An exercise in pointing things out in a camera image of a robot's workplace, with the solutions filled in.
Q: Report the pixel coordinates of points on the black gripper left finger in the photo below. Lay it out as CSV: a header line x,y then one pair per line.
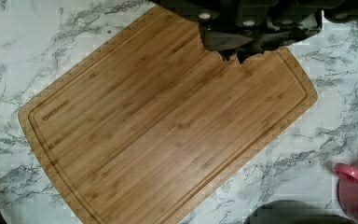
x,y
224,43

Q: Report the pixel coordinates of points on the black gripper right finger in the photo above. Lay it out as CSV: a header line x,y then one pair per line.
x,y
275,37

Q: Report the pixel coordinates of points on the bamboo cutting board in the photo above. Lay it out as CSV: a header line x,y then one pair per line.
x,y
150,124

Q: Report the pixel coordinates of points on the pink mug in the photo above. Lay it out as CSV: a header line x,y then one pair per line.
x,y
347,189

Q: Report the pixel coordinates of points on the dark grey round object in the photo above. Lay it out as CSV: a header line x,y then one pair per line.
x,y
293,212

